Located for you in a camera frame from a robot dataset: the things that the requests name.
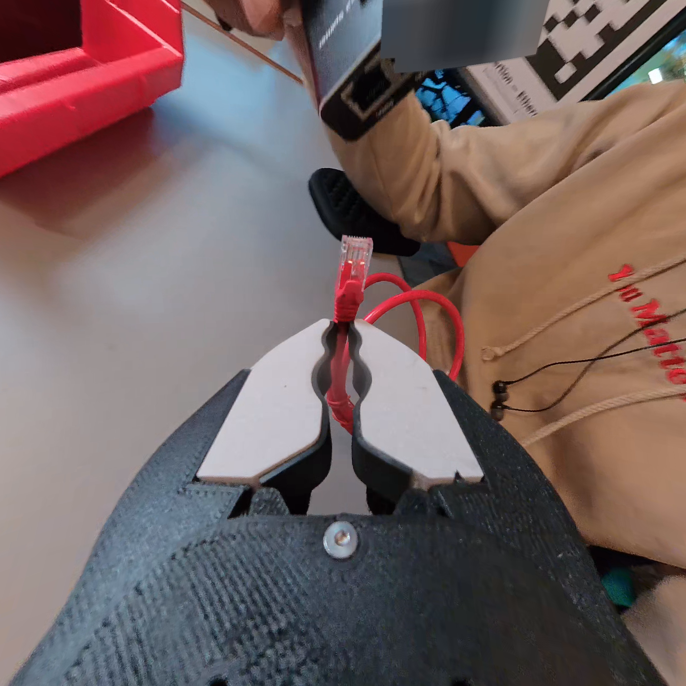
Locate red plastic bin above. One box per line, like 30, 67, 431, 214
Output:
0, 0, 185, 179

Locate black wired earphones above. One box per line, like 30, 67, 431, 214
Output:
490, 337, 686, 425

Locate red ethernet cable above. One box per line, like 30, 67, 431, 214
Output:
324, 235, 466, 435

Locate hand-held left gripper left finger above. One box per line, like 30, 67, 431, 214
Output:
195, 318, 340, 516

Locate black chair armrest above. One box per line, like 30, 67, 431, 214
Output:
308, 168, 420, 257

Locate person's right forearm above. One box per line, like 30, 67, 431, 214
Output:
324, 70, 686, 245

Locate black and white pattern poster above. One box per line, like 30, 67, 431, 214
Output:
465, 0, 686, 125

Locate teal object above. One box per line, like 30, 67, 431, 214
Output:
600, 567, 637, 607

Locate orange plastic piece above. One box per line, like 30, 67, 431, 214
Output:
447, 241, 484, 269

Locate black ethernet port adapter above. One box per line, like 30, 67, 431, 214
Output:
300, 0, 427, 143

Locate person's right hand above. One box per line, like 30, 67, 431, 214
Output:
236, 0, 304, 40

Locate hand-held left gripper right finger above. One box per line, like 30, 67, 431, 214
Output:
350, 320, 484, 513

